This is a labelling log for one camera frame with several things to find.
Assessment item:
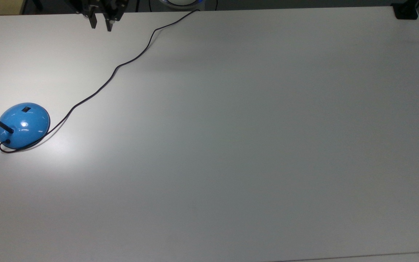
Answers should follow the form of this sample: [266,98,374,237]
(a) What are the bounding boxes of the black table clamp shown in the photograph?
[391,0,419,20]

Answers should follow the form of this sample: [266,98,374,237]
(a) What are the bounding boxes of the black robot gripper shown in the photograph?
[69,0,128,32]

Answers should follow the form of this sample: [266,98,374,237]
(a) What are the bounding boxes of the black lamp power cable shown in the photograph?
[0,9,200,154]

